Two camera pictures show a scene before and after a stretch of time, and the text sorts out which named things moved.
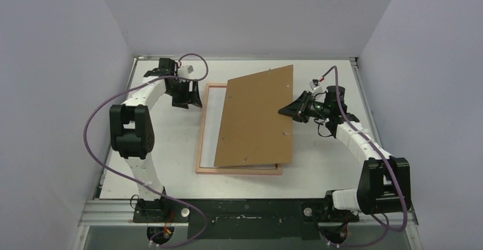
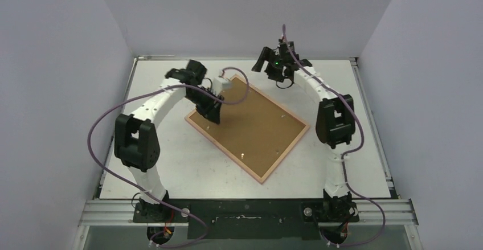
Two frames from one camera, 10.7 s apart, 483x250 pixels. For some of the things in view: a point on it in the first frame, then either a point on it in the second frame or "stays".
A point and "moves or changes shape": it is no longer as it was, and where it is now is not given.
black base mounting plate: x=244 y=218 stays
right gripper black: x=303 y=105 -> x=266 y=60
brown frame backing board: x=252 y=131 moves or changes shape
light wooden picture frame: x=274 y=169 -> x=205 y=134
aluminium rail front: x=120 y=213 stays
